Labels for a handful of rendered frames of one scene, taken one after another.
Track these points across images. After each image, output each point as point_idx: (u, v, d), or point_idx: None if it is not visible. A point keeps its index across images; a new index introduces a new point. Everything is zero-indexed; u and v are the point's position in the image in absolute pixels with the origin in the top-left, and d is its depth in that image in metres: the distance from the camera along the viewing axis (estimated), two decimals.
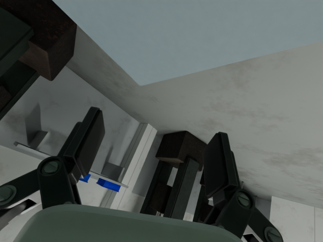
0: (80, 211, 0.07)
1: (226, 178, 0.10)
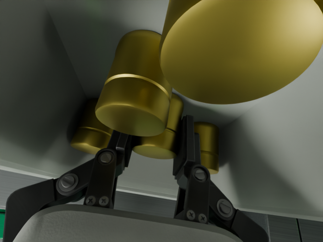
0: (80, 211, 0.07)
1: (184, 154, 0.10)
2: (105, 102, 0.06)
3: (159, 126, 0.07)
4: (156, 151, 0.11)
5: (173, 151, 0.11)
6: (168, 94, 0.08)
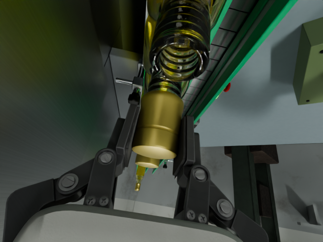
0: (80, 211, 0.07)
1: (184, 154, 0.10)
2: None
3: None
4: (156, 151, 0.11)
5: (173, 151, 0.11)
6: None
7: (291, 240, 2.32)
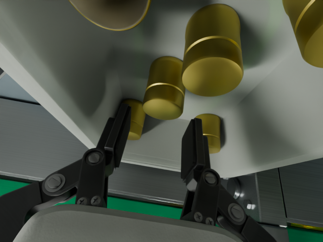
0: (80, 211, 0.07)
1: (194, 158, 0.10)
2: (150, 98, 0.12)
3: (179, 111, 0.13)
4: None
5: None
6: (183, 93, 0.13)
7: None
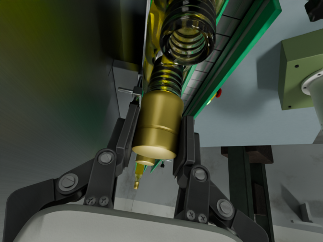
0: (80, 211, 0.07)
1: (184, 154, 0.10)
2: (140, 143, 0.11)
3: (173, 155, 0.11)
4: None
5: None
6: (178, 133, 0.12)
7: (285, 238, 2.40)
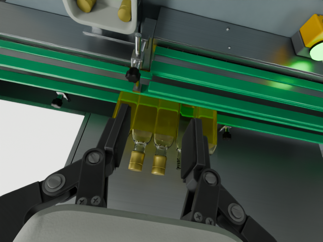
0: (80, 211, 0.07)
1: (194, 158, 0.10)
2: (130, 169, 0.41)
3: (132, 169, 0.39)
4: (154, 173, 0.40)
5: (153, 172, 0.39)
6: (132, 162, 0.39)
7: None
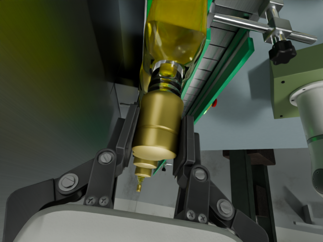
0: (80, 211, 0.07)
1: (184, 154, 0.10)
2: None
3: None
4: (145, 164, 0.22)
5: (154, 165, 0.21)
6: None
7: (288, 239, 2.40)
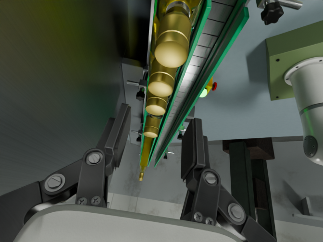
0: (80, 211, 0.07)
1: (194, 158, 0.10)
2: (153, 80, 0.20)
3: (170, 89, 0.21)
4: (156, 108, 0.26)
5: (163, 108, 0.25)
6: (173, 78, 0.21)
7: (287, 232, 2.44)
